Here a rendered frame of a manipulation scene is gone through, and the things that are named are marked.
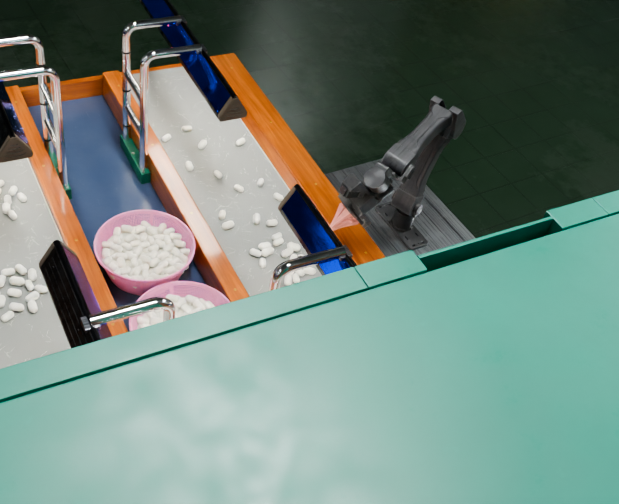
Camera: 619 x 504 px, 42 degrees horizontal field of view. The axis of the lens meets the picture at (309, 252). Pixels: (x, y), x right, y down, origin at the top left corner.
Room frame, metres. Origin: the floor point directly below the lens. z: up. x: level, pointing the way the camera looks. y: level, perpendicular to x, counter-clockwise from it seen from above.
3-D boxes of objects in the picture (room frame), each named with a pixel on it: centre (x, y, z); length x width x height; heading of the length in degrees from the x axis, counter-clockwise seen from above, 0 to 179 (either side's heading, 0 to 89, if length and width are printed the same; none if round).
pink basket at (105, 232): (1.48, 0.43, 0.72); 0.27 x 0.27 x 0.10
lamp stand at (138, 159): (1.94, 0.52, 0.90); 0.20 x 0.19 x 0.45; 36
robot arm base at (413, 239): (1.87, -0.26, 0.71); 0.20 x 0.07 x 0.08; 39
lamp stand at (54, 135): (1.70, 0.84, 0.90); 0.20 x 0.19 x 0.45; 36
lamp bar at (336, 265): (1.20, -0.12, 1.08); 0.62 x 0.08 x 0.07; 36
